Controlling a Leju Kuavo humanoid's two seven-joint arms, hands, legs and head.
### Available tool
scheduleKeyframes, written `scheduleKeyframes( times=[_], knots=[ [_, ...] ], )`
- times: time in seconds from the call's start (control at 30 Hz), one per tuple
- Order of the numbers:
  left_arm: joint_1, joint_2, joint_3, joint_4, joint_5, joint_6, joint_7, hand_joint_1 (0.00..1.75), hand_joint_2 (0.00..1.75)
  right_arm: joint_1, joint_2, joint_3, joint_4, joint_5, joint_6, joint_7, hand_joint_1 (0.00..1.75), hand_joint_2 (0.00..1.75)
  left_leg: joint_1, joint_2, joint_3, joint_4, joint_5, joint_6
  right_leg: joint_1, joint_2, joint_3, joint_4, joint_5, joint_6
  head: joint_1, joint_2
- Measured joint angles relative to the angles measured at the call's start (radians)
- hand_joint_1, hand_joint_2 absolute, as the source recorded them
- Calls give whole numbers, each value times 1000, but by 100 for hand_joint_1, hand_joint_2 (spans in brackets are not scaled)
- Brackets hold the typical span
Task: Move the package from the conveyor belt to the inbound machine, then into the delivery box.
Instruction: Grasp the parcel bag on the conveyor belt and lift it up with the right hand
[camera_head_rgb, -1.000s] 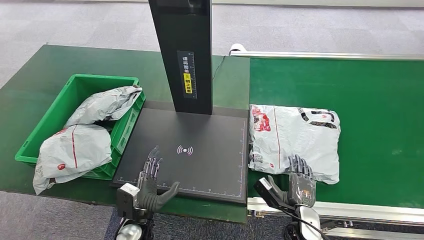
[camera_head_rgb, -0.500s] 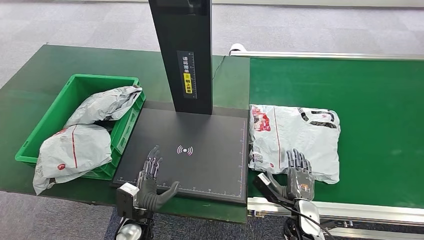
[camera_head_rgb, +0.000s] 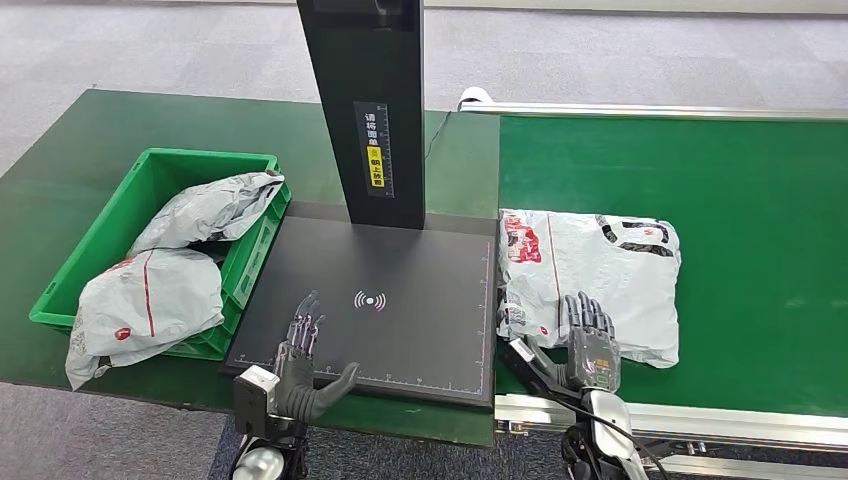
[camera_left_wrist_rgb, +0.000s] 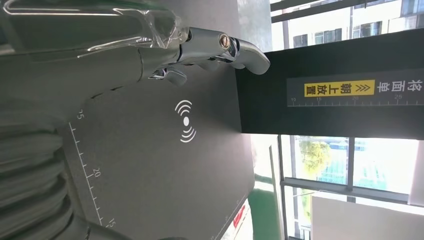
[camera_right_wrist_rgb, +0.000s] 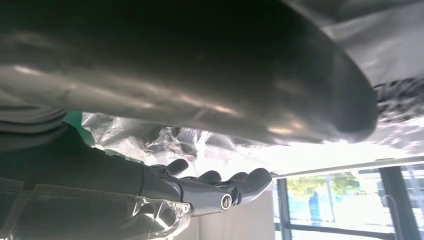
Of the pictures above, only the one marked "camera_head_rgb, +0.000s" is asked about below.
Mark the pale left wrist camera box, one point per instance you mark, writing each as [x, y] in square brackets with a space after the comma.
[255, 381]

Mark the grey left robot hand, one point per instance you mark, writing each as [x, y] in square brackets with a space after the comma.
[298, 361]

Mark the aluminium conveyor side rail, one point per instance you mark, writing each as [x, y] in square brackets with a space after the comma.
[729, 427]
[662, 110]

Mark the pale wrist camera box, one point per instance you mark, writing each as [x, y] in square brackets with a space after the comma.
[255, 381]
[521, 350]

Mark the black yellow column label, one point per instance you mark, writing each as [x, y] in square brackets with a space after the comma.
[376, 166]

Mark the grey mailer bag black print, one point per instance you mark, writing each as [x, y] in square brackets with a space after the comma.
[616, 278]

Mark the green conveyor belt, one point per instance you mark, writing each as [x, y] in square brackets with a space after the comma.
[762, 232]

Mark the crumpled plain grey mailer bag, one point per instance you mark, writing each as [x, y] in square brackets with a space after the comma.
[205, 212]

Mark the black scanner machine with column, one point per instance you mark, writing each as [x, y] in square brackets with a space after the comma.
[397, 331]

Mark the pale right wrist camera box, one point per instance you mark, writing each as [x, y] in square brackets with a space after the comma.
[521, 350]

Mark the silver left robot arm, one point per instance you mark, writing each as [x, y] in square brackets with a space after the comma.
[298, 405]

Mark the white conveyor end roller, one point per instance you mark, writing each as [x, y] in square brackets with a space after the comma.
[474, 95]

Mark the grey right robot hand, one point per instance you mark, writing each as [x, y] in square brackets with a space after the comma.
[594, 358]

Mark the green plastic crate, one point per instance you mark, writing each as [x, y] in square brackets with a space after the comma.
[152, 172]

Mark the grey mailer bag red stripe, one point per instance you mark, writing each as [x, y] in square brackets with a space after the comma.
[172, 298]

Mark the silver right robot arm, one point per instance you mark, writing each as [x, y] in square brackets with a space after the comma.
[609, 424]

